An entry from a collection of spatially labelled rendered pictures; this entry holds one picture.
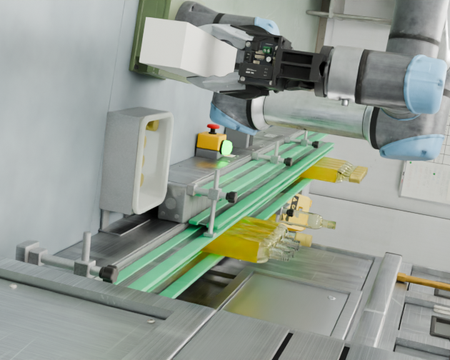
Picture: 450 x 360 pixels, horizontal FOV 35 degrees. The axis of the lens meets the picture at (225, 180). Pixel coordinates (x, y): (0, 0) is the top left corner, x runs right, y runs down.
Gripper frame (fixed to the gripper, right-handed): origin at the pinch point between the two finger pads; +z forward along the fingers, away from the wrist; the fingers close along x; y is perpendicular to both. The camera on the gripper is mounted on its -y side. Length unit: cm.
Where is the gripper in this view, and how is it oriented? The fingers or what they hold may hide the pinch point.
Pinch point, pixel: (199, 56)
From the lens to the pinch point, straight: 108.0
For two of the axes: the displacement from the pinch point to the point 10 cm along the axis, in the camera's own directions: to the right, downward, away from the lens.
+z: -9.4, -1.8, 2.8
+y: -2.9, 0.3, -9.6
